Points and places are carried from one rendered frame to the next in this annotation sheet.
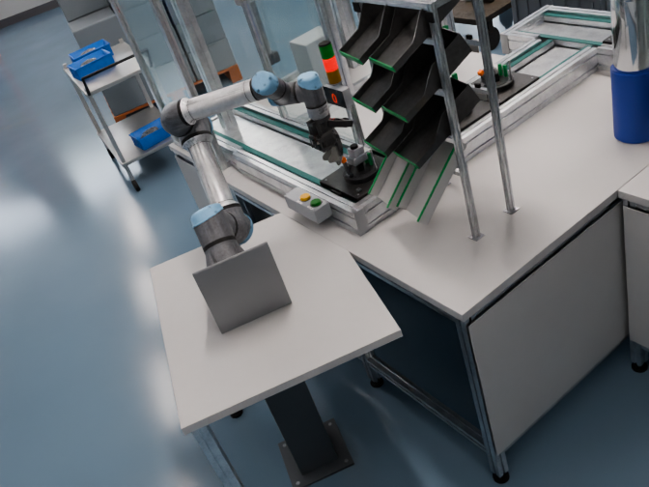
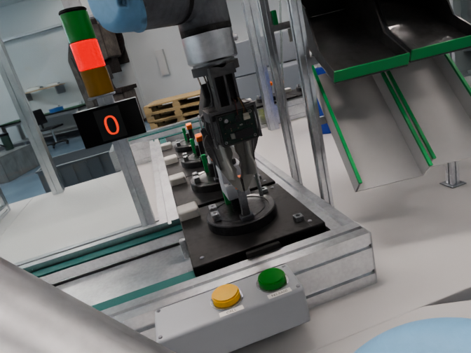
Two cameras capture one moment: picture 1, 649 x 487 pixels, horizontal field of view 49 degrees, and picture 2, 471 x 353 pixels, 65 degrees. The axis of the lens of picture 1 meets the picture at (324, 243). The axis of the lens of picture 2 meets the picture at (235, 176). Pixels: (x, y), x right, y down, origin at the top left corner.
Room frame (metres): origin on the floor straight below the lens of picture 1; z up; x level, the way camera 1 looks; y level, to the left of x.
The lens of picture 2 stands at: (2.14, 0.42, 1.29)
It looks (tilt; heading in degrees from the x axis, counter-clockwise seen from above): 19 degrees down; 286
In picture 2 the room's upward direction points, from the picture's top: 14 degrees counter-clockwise
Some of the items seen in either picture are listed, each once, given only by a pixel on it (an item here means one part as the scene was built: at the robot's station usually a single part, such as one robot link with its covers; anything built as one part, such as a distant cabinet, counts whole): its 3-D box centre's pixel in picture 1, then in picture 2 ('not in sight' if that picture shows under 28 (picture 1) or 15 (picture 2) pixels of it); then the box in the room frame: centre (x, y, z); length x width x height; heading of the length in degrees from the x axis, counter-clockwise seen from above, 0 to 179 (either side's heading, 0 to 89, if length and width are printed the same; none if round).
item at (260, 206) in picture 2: (361, 171); (241, 213); (2.33, -0.22, 0.98); 0.14 x 0.14 x 0.02
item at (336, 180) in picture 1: (362, 175); (243, 221); (2.33, -0.22, 0.96); 0.24 x 0.24 x 0.02; 26
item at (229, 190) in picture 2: (357, 152); (230, 174); (2.33, -0.23, 1.06); 0.08 x 0.04 x 0.07; 116
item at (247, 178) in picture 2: (334, 157); (249, 165); (2.27, -0.14, 1.10); 0.06 x 0.03 x 0.09; 115
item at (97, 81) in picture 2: (333, 75); (97, 81); (2.55, -0.24, 1.29); 0.05 x 0.05 x 0.05
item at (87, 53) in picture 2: (329, 63); (87, 55); (2.55, -0.24, 1.34); 0.05 x 0.05 x 0.05
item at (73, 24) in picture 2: (326, 50); (78, 27); (2.55, -0.24, 1.39); 0.05 x 0.05 x 0.05
